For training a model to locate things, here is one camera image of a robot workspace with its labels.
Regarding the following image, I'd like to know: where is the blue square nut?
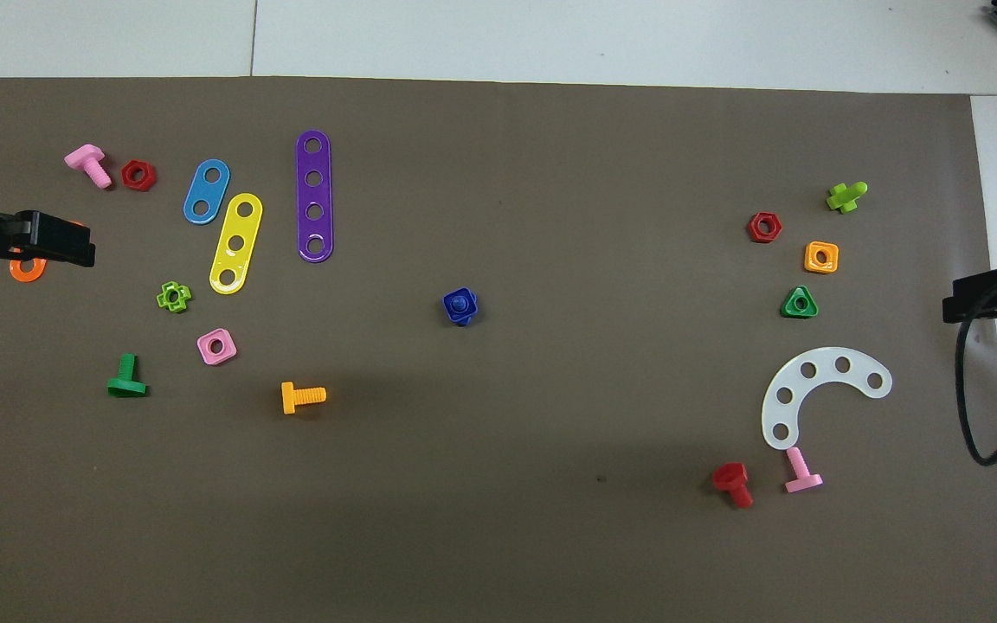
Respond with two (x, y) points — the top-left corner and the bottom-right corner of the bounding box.
(442, 287), (479, 327)

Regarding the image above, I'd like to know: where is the orange heart-shaped plate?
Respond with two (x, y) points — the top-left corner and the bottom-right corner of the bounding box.
(10, 221), (88, 285)

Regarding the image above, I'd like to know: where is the pink plastic screw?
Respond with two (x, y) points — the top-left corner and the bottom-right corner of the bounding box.
(784, 446), (824, 495)
(63, 144), (113, 190)

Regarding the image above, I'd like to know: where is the blue two-hole plate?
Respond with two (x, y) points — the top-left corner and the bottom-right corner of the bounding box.
(183, 158), (231, 226)

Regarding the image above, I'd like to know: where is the dark green plastic screw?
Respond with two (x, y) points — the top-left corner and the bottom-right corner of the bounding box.
(106, 353), (150, 399)

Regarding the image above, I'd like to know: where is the light green cross-head screw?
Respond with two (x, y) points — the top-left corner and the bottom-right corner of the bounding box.
(826, 181), (869, 215)

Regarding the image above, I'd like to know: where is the white curved five-hole plate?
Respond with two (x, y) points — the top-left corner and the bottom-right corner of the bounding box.
(761, 347), (894, 452)

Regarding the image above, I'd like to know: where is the pink square nut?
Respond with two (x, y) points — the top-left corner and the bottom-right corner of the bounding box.
(196, 328), (238, 367)

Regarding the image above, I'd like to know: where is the yellow three-hole plate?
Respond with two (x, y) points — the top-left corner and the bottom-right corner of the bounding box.
(209, 192), (264, 296)

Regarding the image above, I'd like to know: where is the green triangular nut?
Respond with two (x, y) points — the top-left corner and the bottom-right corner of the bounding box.
(781, 286), (820, 319)

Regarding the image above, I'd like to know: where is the purple four-hole plate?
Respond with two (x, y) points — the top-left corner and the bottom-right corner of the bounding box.
(295, 130), (335, 263)

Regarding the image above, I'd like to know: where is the orange plastic screw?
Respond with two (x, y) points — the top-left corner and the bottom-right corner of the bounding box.
(280, 381), (327, 415)

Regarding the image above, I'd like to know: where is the red plastic screw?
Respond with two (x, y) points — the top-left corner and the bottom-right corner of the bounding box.
(711, 462), (755, 510)

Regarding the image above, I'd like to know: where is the brown table mat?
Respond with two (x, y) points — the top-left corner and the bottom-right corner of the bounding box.
(0, 76), (997, 623)

